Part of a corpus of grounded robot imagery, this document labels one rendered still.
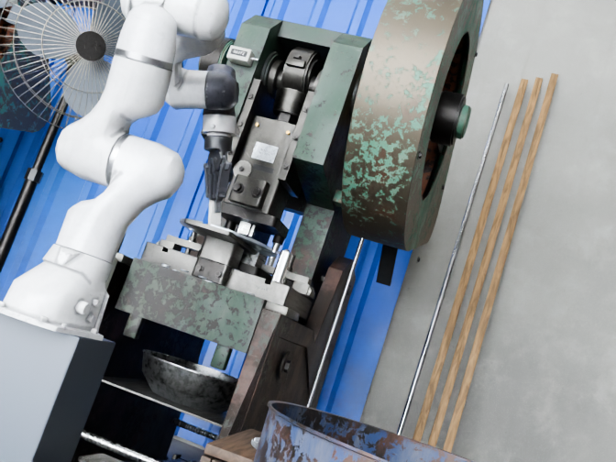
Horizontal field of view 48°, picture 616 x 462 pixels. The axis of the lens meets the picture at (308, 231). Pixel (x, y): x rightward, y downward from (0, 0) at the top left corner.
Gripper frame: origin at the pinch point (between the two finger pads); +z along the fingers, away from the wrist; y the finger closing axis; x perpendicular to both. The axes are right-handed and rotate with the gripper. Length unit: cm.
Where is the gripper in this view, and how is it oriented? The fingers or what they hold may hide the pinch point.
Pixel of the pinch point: (214, 213)
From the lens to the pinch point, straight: 187.3
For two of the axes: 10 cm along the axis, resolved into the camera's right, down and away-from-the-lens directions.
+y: 5.4, 0.4, -8.4
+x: 8.4, 0.4, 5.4
